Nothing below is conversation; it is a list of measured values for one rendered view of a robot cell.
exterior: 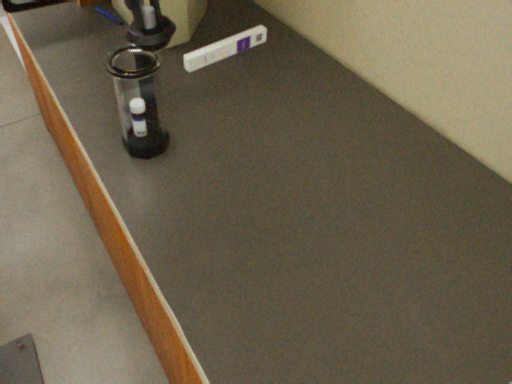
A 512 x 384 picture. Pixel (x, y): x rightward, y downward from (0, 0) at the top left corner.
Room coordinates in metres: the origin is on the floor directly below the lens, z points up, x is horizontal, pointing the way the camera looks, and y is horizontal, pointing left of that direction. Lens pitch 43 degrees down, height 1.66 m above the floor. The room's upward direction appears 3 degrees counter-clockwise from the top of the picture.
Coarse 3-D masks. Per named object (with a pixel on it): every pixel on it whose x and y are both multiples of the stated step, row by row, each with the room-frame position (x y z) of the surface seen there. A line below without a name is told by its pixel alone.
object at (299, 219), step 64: (64, 64) 1.10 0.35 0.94; (256, 64) 1.05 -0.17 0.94; (320, 64) 1.04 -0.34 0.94; (192, 128) 0.81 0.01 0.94; (256, 128) 0.80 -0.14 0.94; (320, 128) 0.79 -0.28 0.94; (384, 128) 0.78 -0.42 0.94; (128, 192) 0.63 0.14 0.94; (192, 192) 0.62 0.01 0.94; (256, 192) 0.61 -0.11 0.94; (320, 192) 0.60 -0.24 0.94; (384, 192) 0.59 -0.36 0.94; (448, 192) 0.58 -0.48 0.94; (192, 256) 0.47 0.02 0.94; (256, 256) 0.46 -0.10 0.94; (320, 256) 0.46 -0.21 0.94; (384, 256) 0.45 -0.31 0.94; (448, 256) 0.44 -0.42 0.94; (192, 320) 0.35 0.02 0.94; (256, 320) 0.35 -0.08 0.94; (320, 320) 0.34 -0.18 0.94; (384, 320) 0.34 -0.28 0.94; (448, 320) 0.33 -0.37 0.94
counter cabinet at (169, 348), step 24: (24, 48) 1.64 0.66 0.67; (48, 96) 1.35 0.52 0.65; (48, 120) 1.65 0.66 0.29; (72, 144) 1.13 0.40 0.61; (72, 168) 1.33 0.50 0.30; (96, 192) 0.94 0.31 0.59; (96, 216) 1.08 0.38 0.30; (120, 240) 0.76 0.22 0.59; (120, 264) 0.86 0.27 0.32; (144, 288) 0.62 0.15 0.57; (144, 312) 0.68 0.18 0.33; (168, 336) 0.50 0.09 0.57; (168, 360) 0.54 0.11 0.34
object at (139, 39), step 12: (144, 12) 0.74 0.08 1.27; (132, 24) 0.76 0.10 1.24; (144, 24) 0.74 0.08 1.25; (156, 24) 0.75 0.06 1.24; (168, 24) 0.75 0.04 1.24; (132, 36) 0.73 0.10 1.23; (144, 36) 0.72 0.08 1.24; (156, 36) 0.72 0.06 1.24; (168, 36) 0.72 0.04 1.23; (144, 48) 0.72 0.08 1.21; (156, 48) 0.72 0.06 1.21
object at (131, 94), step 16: (128, 48) 0.81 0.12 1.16; (112, 64) 0.75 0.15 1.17; (128, 64) 0.80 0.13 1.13; (144, 64) 0.80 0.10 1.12; (128, 80) 0.72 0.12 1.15; (144, 80) 0.73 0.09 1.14; (128, 96) 0.72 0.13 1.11; (144, 96) 0.72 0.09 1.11; (160, 96) 0.75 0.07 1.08; (128, 112) 0.73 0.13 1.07; (144, 112) 0.72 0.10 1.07; (160, 112) 0.75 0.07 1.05; (128, 128) 0.73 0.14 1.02; (144, 128) 0.72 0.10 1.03; (160, 128) 0.74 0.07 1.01; (128, 144) 0.73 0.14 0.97; (144, 144) 0.72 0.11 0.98
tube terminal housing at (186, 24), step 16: (112, 0) 1.41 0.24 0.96; (144, 0) 1.16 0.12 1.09; (160, 0) 1.15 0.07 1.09; (176, 0) 1.17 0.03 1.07; (192, 0) 1.23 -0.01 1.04; (128, 16) 1.29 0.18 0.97; (176, 16) 1.17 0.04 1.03; (192, 16) 1.23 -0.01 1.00; (176, 32) 1.17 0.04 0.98; (192, 32) 1.22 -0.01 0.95
